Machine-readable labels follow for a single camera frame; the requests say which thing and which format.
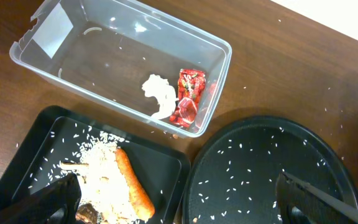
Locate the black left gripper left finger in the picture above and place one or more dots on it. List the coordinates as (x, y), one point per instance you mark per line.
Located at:
(56, 203)

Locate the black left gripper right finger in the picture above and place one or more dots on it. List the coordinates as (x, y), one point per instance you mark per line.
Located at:
(300, 202)

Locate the orange carrot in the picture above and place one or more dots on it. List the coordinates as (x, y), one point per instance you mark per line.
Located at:
(140, 201)

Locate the white tissue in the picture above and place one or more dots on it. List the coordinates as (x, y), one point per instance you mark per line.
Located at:
(163, 92)

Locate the red snack wrapper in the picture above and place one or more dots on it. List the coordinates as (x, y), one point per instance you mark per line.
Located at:
(191, 84)

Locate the pile of food scraps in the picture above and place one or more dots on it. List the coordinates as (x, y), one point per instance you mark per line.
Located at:
(90, 154)

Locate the round black tray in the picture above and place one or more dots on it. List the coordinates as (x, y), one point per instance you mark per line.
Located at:
(234, 175)

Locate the black rectangular tray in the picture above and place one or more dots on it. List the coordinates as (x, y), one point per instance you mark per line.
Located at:
(161, 171)

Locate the clear plastic bin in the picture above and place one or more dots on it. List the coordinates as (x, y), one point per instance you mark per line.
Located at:
(106, 50)

